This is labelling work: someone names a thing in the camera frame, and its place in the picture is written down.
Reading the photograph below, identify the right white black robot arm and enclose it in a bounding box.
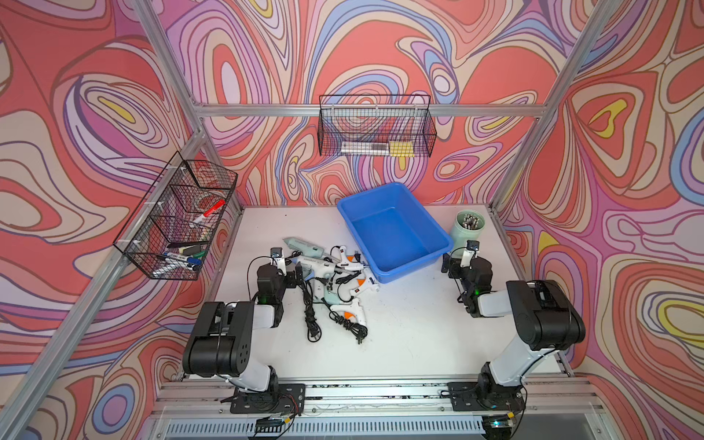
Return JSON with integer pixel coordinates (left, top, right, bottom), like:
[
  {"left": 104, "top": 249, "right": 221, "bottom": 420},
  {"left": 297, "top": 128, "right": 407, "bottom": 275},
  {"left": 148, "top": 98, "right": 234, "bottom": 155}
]
[{"left": 441, "top": 254, "right": 587, "bottom": 400}]

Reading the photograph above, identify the black wire basket back wall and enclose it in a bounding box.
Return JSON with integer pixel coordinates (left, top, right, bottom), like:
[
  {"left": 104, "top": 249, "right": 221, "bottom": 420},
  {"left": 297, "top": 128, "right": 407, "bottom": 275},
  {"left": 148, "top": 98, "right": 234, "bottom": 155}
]
[{"left": 317, "top": 93, "right": 437, "bottom": 158}]

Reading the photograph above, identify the large mint glue gun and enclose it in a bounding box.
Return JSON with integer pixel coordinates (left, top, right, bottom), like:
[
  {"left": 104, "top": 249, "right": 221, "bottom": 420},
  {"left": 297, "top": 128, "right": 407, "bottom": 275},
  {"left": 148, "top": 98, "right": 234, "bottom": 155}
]
[{"left": 283, "top": 236, "right": 325, "bottom": 259}]

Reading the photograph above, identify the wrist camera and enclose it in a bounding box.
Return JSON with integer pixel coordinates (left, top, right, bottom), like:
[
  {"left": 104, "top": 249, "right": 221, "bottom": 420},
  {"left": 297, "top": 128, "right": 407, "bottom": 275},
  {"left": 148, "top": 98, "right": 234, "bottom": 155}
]
[
  {"left": 271, "top": 247, "right": 287, "bottom": 275},
  {"left": 460, "top": 240, "right": 480, "bottom": 268}
]

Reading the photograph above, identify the white orange glue gun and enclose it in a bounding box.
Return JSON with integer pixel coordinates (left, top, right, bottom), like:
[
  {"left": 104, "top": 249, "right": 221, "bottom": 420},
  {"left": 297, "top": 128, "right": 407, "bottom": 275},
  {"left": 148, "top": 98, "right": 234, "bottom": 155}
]
[{"left": 339, "top": 276, "right": 381, "bottom": 297}]

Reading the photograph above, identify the yellow box in basket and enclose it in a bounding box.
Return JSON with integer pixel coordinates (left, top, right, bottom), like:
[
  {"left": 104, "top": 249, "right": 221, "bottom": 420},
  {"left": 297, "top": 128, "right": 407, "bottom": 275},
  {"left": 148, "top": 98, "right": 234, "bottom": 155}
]
[{"left": 389, "top": 141, "right": 415, "bottom": 158}]

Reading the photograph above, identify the black wire basket wall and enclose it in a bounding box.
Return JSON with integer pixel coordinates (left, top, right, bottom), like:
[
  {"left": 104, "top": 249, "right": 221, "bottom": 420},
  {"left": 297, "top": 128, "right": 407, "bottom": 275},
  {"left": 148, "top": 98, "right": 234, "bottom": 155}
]
[
  {"left": 317, "top": 93, "right": 437, "bottom": 158},
  {"left": 113, "top": 152, "right": 238, "bottom": 282}
]

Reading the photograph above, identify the blue marker pen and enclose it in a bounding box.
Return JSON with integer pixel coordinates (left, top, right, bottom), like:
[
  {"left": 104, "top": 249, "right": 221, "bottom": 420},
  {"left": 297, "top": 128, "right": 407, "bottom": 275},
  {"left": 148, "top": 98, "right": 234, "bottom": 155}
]
[{"left": 162, "top": 252, "right": 203, "bottom": 267}]

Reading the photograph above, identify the white glue gun with switch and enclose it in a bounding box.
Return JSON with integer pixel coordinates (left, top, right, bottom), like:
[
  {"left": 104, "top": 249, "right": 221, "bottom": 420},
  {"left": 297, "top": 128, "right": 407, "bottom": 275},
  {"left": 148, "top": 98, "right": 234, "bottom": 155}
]
[{"left": 330, "top": 245, "right": 364, "bottom": 271}]

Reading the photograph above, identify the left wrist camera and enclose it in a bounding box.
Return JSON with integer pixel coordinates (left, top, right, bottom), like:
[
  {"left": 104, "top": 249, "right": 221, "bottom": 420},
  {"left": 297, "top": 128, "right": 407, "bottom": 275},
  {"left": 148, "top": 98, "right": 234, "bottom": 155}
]
[{"left": 271, "top": 247, "right": 287, "bottom": 275}]

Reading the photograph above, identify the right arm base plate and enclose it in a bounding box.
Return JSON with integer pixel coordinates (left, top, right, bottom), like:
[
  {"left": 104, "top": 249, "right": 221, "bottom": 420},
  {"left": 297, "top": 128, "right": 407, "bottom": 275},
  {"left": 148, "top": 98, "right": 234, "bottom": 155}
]
[{"left": 447, "top": 381, "right": 525, "bottom": 413}]

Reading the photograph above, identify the blue plastic storage box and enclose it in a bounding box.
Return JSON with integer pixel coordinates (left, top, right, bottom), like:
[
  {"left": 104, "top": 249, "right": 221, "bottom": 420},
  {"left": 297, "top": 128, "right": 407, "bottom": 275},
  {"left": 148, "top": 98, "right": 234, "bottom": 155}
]
[{"left": 337, "top": 183, "right": 453, "bottom": 283}]

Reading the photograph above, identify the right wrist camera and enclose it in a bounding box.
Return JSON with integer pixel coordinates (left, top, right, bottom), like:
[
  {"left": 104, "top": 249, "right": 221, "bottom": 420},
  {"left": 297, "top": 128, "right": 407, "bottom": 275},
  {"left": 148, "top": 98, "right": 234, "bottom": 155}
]
[{"left": 460, "top": 240, "right": 480, "bottom": 268}]

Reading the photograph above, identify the green cylindrical holder cup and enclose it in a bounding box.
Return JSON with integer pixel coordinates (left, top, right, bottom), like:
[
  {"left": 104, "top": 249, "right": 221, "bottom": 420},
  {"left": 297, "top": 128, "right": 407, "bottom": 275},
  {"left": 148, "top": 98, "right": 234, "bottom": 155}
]
[{"left": 449, "top": 210, "right": 486, "bottom": 258}]

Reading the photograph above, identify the black wire basket left wall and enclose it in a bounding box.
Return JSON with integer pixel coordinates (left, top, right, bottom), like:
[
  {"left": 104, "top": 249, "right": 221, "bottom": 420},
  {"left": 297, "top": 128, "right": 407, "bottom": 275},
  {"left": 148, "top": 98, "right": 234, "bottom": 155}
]
[{"left": 113, "top": 152, "right": 238, "bottom": 282}]

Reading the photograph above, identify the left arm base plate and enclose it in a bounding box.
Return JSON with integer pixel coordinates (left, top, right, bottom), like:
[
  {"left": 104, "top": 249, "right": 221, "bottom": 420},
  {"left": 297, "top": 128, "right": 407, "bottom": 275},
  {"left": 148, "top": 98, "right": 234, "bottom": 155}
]
[{"left": 229, "top": 383, "right": 306, "bottom": 415}]

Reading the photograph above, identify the red marker pen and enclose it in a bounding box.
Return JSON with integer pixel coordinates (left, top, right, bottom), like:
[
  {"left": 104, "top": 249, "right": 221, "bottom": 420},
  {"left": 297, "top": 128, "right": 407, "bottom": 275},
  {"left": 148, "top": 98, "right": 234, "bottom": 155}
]
[{"left": 193, "top": 199, "right": 225, "bottom": 225}]

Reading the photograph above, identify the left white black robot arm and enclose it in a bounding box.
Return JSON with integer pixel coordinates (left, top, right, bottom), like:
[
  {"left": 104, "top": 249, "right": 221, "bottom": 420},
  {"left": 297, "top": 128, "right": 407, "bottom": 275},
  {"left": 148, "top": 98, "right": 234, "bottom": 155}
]
[{"left": 181, "top": 258, "right": 292, "bottom": 393}]

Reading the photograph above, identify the white box in basket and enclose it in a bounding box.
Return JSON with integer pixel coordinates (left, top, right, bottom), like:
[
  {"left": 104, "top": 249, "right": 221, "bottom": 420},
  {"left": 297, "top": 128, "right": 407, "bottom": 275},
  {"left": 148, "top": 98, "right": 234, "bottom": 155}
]
[{"left": 340, "top": 141, "right": 390, "bottom": 156}]

